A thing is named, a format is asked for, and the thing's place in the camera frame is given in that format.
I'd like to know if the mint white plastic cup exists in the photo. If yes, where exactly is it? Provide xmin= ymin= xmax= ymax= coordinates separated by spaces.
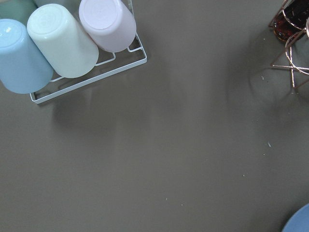
xmin=27 ymin=3 xmax=99 ymax=78

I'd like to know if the copper wire bottle rack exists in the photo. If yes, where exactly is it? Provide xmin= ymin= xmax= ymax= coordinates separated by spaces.
xmin=268 ymin=0 xmax=309 ymax=89

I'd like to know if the white wire cup rack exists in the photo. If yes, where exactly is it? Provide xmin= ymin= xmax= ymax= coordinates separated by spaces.
xmin=30 ymin=1 xmax=147 ymax=104

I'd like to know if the grey green plastic cup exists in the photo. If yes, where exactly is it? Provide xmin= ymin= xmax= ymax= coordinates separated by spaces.
xmin=0 ymin=0 xmax=37 ymax=25

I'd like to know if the pale pink plastic cup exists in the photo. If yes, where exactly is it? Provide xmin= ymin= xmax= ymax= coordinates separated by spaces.
xmin=79 ymin=0 xmax=137 ymax=53

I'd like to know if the light blue plastic cup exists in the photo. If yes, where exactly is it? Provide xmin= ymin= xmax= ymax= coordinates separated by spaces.
xmin=0 ymin=19 xmax=54 ymax=94

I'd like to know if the blue round plate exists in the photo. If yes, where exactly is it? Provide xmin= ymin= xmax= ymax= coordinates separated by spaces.
xmin=282 ymin=204 xmax=309 ymax=232

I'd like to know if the dark drink bottle front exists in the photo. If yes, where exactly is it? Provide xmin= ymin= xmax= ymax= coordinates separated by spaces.
xmin=274 ymin=0 xmax=309 ymax=41

